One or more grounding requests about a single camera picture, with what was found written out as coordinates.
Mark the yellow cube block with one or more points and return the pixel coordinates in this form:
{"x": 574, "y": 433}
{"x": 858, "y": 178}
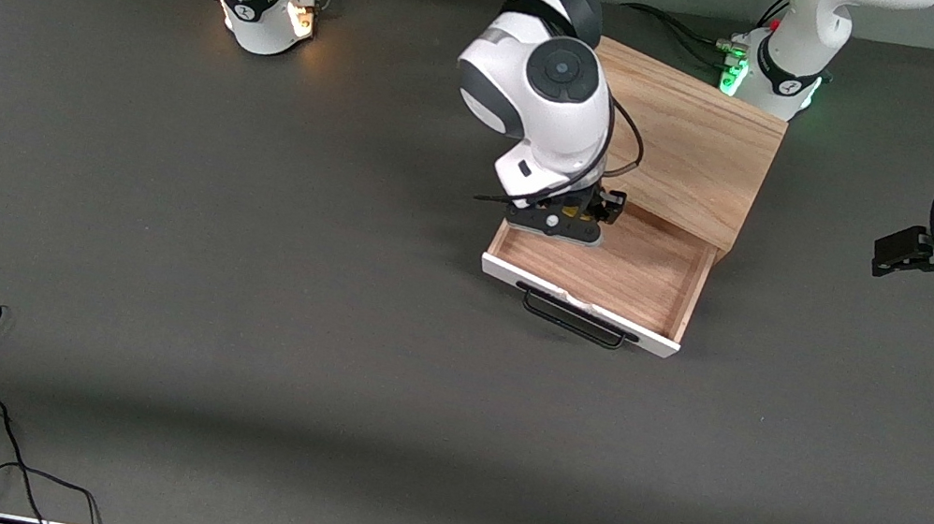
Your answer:
{"x": 569, "y": 212}

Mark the wooden drawer cabinet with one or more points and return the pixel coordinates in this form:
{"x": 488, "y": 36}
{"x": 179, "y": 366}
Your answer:
{"x": 696, "y": 139}

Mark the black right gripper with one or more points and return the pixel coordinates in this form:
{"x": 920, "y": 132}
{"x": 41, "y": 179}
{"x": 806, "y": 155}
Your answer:
{"x": 602, "y": 206}

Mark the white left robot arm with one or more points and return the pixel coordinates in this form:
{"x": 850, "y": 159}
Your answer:
{"x": 812, "y": 16}

